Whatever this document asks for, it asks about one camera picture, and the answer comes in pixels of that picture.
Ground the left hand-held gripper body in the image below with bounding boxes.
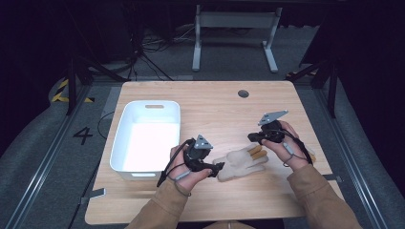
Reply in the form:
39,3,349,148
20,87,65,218
183,134,214,171

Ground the white plastic bin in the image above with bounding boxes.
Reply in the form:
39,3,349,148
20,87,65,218
109,99,181,181

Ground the person's right hand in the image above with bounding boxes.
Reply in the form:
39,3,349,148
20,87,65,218
261,120,311,172

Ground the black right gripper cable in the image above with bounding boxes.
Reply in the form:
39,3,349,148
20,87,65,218
278,128,314,165

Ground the black metal stand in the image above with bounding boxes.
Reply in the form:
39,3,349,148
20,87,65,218
286,58,339,119
65,54,128,116

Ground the black floor cable loop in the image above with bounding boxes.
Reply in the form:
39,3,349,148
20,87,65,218
96,111,116,140

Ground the bundle of floor cables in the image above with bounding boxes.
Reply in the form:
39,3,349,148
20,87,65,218
126,23,199,81

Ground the grey wrist lanyard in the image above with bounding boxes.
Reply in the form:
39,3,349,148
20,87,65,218
282,142,302,168
171,170,193,198

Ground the white metal table frame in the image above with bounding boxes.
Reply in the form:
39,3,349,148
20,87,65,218
191,4,284,73

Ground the yellow black hazard tape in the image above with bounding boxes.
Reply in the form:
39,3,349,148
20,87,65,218
51,78,96,104

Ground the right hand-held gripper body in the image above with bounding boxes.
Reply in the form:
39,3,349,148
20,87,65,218
257,110,289,144

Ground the grey metal table bracket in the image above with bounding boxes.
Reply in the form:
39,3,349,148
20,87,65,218
80,187,107,205
321,174,344,184

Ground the person's left hand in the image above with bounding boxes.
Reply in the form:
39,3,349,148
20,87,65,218
170,144,214,193

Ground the grey left wrist lanyard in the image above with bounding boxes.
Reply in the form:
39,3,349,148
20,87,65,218
171,170,193,198

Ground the grey right wrist lanyard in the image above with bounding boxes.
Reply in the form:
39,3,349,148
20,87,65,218
282,142,302,168

